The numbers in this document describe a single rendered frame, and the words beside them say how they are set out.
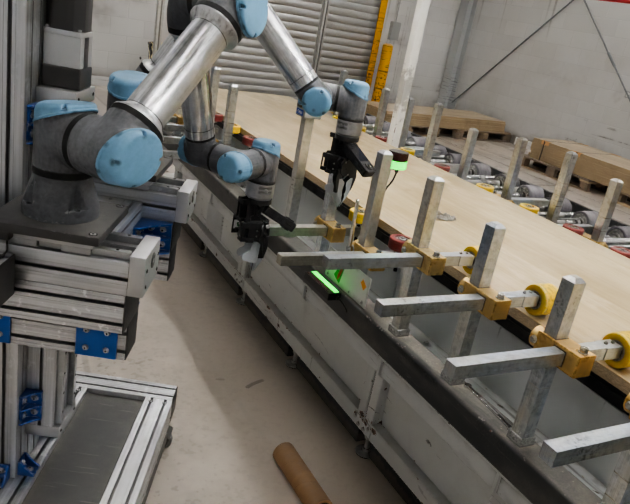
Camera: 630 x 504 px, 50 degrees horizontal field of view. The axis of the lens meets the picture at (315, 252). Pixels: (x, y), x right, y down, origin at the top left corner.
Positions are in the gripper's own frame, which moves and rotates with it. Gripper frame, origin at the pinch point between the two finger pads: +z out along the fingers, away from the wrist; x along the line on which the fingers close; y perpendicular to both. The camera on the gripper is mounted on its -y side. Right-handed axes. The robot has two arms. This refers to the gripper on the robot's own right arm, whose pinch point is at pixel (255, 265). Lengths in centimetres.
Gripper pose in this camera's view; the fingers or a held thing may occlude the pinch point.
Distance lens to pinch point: 186.4
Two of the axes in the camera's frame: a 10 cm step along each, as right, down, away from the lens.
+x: 4.5, 3.9, -8.0
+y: -8.8, 0.2, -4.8
